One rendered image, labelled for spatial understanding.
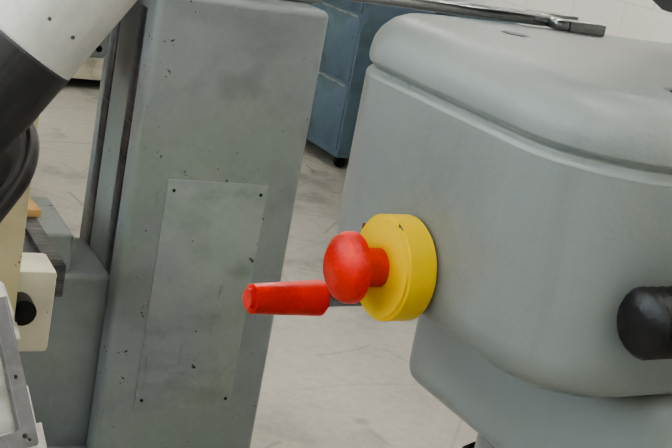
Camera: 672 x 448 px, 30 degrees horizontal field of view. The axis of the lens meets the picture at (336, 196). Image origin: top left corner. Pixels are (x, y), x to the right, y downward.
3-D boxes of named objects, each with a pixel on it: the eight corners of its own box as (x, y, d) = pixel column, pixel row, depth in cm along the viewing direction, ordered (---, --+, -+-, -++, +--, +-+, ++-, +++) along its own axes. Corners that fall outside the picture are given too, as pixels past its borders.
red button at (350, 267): (342, 315, 66) (356, 245, 65) (309, 287, 70) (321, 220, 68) (394, 314, 68) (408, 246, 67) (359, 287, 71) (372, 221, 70)
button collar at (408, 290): (395, 339, 67) (417, 235, 66) (343, 296, 72) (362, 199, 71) (426, 337, 68) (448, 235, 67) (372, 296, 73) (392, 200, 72)
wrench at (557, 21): (279, -6, 73) (281, -20, 73) (254, -17, 76) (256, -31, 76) (603, 36, 84) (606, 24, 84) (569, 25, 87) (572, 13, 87)
